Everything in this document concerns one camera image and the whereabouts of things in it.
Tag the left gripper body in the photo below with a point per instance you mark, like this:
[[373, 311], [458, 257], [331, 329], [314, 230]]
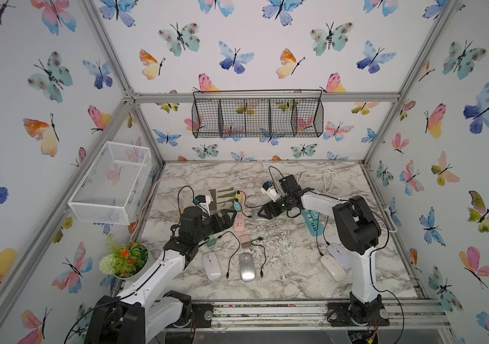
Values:
[[209, 227]]

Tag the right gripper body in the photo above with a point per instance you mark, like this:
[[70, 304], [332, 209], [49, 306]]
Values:
[[276, 207]]

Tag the white wireless mouse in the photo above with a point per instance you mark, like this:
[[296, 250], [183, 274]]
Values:
[[211, 266]]

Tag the pink charger plug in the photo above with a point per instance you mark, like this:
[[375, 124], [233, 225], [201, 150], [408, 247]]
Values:
[[246, 241]]

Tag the black charging cable white mouse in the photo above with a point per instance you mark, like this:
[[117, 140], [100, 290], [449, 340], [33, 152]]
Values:
[[235, 251]]

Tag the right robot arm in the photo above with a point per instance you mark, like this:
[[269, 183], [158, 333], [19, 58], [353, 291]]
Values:
[[357, 229]]

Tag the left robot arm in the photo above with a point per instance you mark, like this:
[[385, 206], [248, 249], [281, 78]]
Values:
[[150, 292]]

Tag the lavender mouse right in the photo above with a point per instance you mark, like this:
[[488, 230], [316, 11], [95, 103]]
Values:
[[340, 254]]

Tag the white mouse right front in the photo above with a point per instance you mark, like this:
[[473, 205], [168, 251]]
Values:
[[333, 268]]

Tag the teal power strip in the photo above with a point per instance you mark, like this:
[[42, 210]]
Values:
[[313, 223]]

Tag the pink power strip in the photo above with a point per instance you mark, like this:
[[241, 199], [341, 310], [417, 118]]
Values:
[[239, 222]]

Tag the artificial potted plant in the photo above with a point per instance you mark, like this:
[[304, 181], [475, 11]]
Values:
[[123, 261]]

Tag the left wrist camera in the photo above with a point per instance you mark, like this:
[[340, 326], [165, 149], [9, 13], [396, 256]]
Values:
[[203, 202]]

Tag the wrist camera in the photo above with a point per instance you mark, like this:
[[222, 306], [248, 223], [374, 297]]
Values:
[[203, 202], [270, 190]]

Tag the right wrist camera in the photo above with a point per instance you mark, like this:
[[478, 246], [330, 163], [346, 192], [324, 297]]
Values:
[[270, 190]]

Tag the white mesh wall basket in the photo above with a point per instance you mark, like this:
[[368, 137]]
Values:
[[112, 186]]

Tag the black wire wall basket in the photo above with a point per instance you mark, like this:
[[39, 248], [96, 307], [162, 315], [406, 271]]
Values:
[[257, 114]]

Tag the aluminium front rail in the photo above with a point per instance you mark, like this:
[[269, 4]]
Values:
[[409, 314]]

